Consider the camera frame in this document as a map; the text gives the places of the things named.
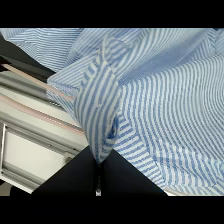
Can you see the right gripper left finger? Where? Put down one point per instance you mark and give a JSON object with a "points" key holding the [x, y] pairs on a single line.
{"points": [[73, 180]]}

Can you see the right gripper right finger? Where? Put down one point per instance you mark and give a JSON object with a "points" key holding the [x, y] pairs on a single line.
{"points": [[126, 180]]}

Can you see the blue striped shirt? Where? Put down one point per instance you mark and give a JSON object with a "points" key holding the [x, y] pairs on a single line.
{"points": [[160, 100]]}

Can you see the silver frame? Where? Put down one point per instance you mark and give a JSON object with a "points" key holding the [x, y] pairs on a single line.
{"points": [[43, 136]]}

